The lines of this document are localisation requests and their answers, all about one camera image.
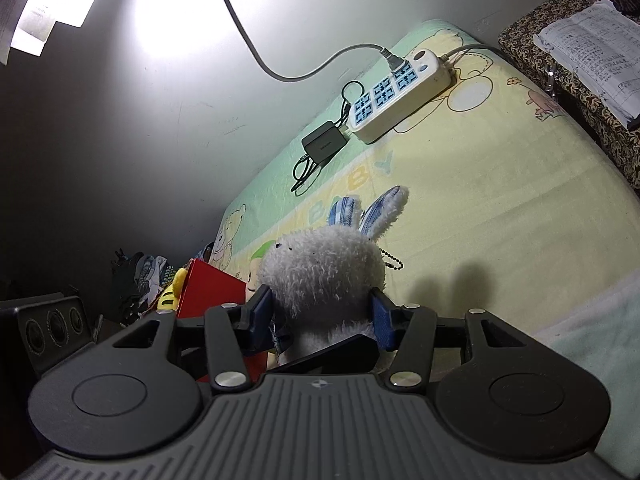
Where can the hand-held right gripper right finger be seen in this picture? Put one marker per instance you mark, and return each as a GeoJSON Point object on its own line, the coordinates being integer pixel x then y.
{"type": "Point", "coordinates": [382, 322]}

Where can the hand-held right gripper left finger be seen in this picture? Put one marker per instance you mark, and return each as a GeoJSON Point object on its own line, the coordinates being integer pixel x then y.
{"type": "Point", "coordinates": [260, 320]}

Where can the green bean plush toy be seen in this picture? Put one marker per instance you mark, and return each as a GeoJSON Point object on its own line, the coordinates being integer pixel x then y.
{"type": "Point", "coordinates": [257, 265]}

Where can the red cardboard box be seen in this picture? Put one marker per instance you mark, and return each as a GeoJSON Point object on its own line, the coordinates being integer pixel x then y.
{"type": "Point", "coordinates": [210, 285]}

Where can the white bunny plush toy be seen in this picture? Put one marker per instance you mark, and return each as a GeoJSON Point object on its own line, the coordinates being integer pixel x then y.
{"type": "Point", "coordinates": [320, 270]}

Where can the yellow tiger plush toy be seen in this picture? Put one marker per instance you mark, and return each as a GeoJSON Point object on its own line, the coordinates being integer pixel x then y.
{"type": "Point", "coordinates": [170, 295]}

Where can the pile of clothes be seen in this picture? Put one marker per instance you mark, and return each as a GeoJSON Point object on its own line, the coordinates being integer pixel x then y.
{"type": "Point", "coordinates": [147, 272]}

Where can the black charger brick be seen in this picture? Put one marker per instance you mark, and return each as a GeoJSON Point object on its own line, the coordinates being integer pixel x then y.
{"type": "Point", "coordinates": [325, 142]}

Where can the black speaker box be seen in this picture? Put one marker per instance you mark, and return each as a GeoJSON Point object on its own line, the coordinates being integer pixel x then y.
{"type": "Point", "coordinates": [50, 325]}

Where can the white and blue power strip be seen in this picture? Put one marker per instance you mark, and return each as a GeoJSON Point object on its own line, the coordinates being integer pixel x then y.
{"type": "Point", "coordinates": [400, 105]}

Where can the patterned side table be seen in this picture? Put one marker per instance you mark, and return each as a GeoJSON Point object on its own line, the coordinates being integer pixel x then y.
{"type": "Point", "coordinates": [615, 150]}

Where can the handwritten paper notebook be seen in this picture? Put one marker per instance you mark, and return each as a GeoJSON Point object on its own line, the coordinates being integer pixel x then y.
{"type": "Point", "coordinates": [590, 50]}

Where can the white paper sheets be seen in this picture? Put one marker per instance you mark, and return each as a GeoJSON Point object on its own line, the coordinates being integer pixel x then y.
{"type": "Point", "coordinates": [50, 5]}

